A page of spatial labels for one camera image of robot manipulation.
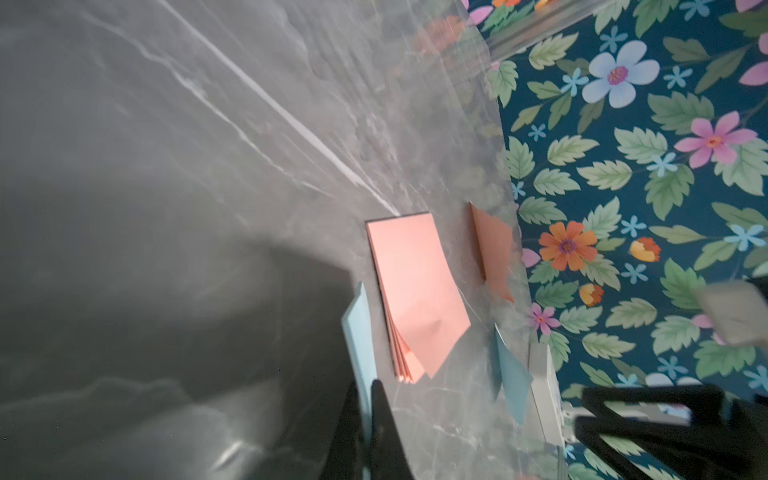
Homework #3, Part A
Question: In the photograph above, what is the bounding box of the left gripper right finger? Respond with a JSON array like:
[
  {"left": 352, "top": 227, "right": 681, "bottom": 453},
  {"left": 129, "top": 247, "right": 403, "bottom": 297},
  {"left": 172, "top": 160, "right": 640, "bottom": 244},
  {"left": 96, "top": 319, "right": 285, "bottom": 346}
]
[{"left": 369, "top": 380, "right": 414, "bottom": 480}]

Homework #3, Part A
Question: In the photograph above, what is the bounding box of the pink memo pad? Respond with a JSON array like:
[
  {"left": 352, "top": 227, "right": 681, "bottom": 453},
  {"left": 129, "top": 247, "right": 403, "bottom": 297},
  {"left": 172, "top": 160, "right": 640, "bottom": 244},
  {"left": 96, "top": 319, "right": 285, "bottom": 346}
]
[{"left": 366, "top": 213, "right": 470, "bottom": 384}]

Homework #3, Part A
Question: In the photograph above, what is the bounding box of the blue memo pad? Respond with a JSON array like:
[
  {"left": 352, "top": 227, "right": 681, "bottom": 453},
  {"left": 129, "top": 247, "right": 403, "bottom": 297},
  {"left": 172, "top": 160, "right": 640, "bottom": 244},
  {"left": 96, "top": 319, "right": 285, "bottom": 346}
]
[{"left": 341, "top": 282, "right": 378, "bottom": 445}]

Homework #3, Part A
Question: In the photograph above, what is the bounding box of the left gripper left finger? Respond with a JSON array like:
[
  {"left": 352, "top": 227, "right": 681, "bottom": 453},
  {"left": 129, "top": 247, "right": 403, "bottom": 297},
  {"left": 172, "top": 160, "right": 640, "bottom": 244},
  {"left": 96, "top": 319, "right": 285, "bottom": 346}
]
[{"left": 319, "top": 382, "right": 368, "bottom": 480}]

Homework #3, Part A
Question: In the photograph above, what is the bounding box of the torn blue sheet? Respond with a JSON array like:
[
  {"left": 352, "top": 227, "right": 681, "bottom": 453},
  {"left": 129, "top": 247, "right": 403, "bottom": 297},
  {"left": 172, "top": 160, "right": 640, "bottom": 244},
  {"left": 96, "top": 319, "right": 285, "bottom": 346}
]
[{"left": 494, "top": 325, "right": 533, "bottom": 425}]

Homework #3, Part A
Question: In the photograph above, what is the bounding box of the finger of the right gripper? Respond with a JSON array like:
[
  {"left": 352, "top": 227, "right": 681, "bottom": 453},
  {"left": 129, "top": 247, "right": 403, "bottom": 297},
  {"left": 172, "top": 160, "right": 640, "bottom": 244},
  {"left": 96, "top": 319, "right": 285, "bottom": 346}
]
[
  {"left": 575, "top": 417, "right": 767, "bottom": 479},
  {"left": 581, "top": 385, "right": 726, "bottom": 420}
]

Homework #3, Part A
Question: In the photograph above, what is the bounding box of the torn pink sheet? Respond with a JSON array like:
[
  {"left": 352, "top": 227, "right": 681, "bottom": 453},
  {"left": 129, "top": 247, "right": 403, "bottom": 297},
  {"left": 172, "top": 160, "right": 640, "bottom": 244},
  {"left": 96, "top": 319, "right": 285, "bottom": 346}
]
[{"left": 470, "top": 203, "right": 514, "bottom": 303}]

